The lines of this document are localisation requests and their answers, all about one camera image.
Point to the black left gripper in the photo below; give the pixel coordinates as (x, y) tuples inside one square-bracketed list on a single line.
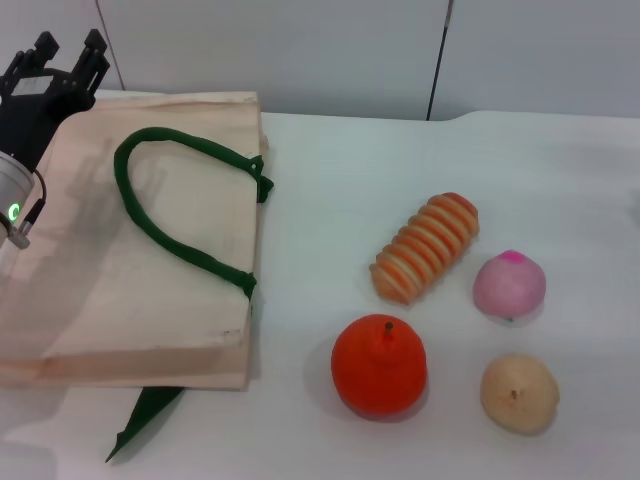
[(35, 115)]

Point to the orange toy fruit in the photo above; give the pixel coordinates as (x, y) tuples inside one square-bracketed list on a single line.
[(380, 375)]

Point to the pink toy peach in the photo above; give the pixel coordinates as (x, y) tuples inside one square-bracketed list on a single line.
[(510, 290)]

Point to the ribbed orange toy bread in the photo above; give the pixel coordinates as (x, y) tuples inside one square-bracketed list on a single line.
[(425, 245)]

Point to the tan toy pear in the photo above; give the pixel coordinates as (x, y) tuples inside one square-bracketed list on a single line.
[(520, 395)]

